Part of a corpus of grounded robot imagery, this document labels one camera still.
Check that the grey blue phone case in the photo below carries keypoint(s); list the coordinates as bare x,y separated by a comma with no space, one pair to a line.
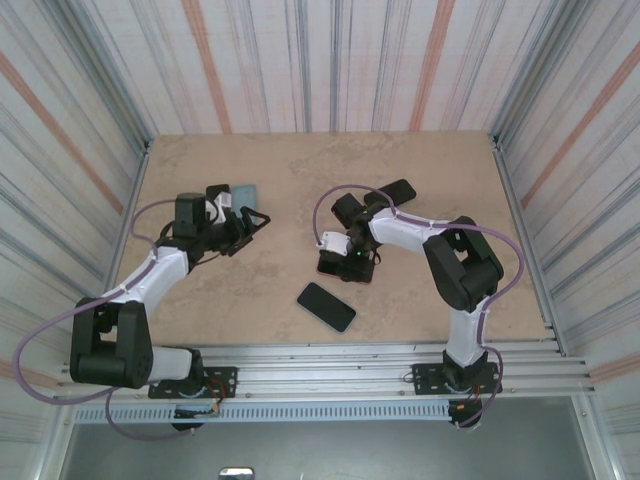
245,196

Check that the pink phone case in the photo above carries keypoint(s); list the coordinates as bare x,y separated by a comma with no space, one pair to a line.
322,273

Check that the black phone case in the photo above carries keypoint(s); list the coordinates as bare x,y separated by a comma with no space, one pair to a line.
402,190

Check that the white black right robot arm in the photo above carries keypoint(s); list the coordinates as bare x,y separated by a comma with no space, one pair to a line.
470,340

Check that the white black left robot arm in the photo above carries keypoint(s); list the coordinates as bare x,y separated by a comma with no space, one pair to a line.
150,275

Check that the aluminium rail frame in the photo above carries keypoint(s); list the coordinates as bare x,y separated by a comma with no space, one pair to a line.
325,370

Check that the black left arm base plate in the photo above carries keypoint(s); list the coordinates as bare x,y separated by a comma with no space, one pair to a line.
225,375

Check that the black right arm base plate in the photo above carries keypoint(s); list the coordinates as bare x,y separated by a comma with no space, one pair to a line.
425,375

